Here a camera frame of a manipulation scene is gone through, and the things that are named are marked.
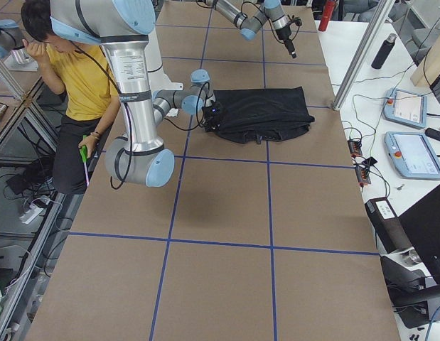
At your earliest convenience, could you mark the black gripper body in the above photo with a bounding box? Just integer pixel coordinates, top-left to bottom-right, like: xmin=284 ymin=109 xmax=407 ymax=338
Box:
xmin=202 ymin=102 xmax=225 ymax=131
xmin=276 ymin=23 xmax=292 ymax=44

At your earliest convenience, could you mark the black graphic t-shirt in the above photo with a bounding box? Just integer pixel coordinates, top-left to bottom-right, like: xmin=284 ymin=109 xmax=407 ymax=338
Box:
xmin=207 ymin=87 xmax=315 ymax=144

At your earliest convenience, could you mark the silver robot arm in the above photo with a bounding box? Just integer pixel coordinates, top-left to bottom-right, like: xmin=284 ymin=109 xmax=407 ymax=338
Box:
xmin=50 ymin=1 xmax=215 ymax=187
xmin=196 ymin=0 xmax=302 ymax=58

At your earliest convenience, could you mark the red bottle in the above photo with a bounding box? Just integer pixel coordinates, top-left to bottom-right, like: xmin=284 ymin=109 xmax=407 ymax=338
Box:
xmin=318 ymin=0 xmax=337 ymax=32

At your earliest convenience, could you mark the black bottle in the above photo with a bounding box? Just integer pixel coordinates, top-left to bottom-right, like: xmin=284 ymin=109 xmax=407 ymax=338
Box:
xmin=371 ymin=33 xmax=397 ymax=70

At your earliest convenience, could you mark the person in yellow shirt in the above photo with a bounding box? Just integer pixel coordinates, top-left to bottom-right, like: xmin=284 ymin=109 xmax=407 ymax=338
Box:
xmin=21 ymin=1 xmax=120 ymax=195

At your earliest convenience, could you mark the far blue teach pendant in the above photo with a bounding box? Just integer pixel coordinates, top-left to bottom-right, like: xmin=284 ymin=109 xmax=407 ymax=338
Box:
xmin=383 ymin=88 xmax=427 ymax=129

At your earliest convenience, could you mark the blue teach pendant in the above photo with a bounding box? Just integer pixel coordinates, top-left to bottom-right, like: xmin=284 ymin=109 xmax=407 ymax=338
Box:
xmin=383 ymin=88 xmax=427 ymax=129
xmin=384 ymin=131 xmax=440 ymax=180

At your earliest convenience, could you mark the near blue teach pendant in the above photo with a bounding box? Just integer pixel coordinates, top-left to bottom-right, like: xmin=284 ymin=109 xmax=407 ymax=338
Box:
xmin=384 ymin=131 xmax=440 ymax=180

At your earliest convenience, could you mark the white power strip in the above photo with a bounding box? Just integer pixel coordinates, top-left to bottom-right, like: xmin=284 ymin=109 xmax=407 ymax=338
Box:
xmin=20 ymin=197 xmax=50 ymax=224

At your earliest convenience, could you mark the black control box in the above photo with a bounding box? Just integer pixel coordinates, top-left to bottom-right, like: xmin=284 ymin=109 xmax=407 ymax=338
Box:
xmin=365 ymin=197 xmax=413 ymax=254

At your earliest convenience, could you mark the black monitor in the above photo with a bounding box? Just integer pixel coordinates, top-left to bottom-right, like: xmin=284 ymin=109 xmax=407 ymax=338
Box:
xmin=399 ymin=190 xmax=440 ymax=284

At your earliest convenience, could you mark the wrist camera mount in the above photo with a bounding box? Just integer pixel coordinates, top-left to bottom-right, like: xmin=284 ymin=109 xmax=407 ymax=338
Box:
xmin=290 ymin=16 xmax=303 ymax=27

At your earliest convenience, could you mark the aluminium frame post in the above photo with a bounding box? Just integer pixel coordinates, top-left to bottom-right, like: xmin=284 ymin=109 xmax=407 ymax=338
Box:
xmin=332 ymin=0 xmax=395 ymax=111

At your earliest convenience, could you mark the green handled tool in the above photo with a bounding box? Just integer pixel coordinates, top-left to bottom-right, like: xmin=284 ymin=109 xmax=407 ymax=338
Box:
xmin=79 ymin=145 xmax=90 ymax=187

